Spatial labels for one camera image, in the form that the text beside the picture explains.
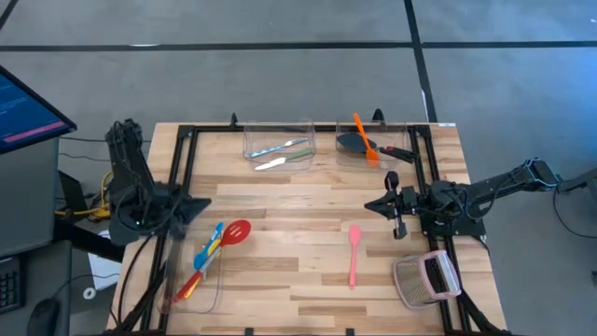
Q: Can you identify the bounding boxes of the white paper sheet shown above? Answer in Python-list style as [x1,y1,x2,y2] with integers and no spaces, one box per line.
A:
[87,223,127,291]

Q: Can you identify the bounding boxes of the clear plastic bin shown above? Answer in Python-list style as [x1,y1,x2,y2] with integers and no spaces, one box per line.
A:
[156,228,226,315]
[334,119,412,170]
[242,121,318,172]

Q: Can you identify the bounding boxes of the orange spatula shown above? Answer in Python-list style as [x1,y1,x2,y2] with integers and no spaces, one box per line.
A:
[352,111,381,168]

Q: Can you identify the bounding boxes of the blue spoon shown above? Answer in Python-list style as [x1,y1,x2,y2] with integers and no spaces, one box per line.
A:
[192,221,226,272]

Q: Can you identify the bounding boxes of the black stand leg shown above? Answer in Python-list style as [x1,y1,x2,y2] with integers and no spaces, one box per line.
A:
[53,170,127,262]

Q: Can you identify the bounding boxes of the pink spatula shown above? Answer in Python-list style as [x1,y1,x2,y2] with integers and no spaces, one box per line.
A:
[347,224,364,291]

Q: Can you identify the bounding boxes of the computer monitor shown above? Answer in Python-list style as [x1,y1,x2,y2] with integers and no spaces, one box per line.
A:
[0,64,78,156]

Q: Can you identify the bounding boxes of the black spatula with black handle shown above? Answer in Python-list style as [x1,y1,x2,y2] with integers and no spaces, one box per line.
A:
[336,132,418,165]

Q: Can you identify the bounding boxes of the grey cabinet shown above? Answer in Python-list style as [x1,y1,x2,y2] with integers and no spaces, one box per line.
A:
[0,137,62,259]

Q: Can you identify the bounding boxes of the yellow cable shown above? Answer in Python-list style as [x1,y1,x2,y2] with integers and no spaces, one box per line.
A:
[54,170,113,222]

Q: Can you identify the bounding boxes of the black aluminium frame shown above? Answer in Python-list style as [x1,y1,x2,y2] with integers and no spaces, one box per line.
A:
[105,111,509,336]

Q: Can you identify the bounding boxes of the black keyboard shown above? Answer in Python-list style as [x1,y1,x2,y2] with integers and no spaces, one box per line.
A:
[0,254,25,315]

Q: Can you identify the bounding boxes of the black computer mouse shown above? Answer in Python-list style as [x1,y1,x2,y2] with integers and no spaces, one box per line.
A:
[26,298,62,336]

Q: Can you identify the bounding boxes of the grey stand leg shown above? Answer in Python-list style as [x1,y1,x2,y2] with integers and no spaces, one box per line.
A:
[554,167,597,195]

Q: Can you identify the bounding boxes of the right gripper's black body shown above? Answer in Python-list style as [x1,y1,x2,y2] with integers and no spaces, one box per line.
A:
[399,186,421,217]

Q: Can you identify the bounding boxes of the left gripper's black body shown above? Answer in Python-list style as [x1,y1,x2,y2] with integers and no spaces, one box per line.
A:
[156,189,177,220]

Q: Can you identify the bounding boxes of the red slotted spoon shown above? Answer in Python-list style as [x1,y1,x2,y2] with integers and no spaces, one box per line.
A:
[173,218,254,303]

